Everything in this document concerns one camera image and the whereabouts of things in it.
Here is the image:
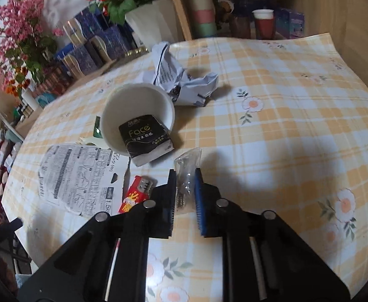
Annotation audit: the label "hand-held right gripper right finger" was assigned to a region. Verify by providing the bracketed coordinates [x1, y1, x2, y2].
[193, 168, 351, 302]

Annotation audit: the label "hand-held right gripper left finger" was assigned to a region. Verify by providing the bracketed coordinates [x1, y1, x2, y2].
[17, 169, 177, 302]

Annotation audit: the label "clear plastic bag of screws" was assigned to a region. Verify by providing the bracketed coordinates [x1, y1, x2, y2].
[174, 148, 202, 216]

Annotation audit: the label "green wrapper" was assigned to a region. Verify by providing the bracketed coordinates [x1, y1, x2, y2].
[93, 116, 104, 139]

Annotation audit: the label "white printed paper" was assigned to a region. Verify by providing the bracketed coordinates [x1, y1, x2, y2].
[143, 41, 219, 107]

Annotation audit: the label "red snack wrapper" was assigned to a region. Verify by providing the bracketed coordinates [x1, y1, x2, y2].
[117, 175, 158, 215]

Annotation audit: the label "black tissue pack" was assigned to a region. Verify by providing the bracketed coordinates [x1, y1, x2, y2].
[119, 114, 174, 167]

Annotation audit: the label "flat printed paper label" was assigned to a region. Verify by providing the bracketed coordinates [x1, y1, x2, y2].
[38, 144, 130, 217]

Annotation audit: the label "white paper bowl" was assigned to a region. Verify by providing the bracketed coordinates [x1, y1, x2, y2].
[100, 83, 176, 158]

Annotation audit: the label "dark flat packet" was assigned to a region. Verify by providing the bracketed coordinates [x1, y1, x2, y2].
[118, 47, 150, 61]

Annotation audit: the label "teal plate pack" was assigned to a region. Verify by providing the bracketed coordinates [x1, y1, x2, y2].
[36, 92, 59, 109]

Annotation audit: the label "red patterned box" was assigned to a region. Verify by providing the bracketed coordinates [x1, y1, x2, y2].
[31, 66, 74, 101]

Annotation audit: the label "orange flowers in white vase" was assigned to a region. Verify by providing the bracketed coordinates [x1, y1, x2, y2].
[5, 66, 44, 112]

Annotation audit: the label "row of blue patterned boxes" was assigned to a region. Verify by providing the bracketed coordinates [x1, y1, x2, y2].
[55, 8, 141, 79]

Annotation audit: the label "brown translucent cup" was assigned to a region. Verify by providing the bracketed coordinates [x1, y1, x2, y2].
[229, 15, 252, 40]

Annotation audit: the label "white pot plant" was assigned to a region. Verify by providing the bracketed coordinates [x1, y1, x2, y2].
[84, 0, 185, 46]

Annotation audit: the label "red cup with white lid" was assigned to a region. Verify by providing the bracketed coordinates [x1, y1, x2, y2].
[252, 9, 275, 40]

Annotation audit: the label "stack of paper cups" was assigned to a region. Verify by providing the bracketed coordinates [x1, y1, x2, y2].
[187, 0, 219, 38]

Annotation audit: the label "small blue box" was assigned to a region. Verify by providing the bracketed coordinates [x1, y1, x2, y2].
[275, 7, 305, 38]

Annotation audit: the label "pink flower plant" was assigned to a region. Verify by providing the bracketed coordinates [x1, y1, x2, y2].
[0, 0, 65, 107]

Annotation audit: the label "wooden shelf unit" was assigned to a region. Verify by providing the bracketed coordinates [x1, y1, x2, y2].
[164, 0, 368, 57]

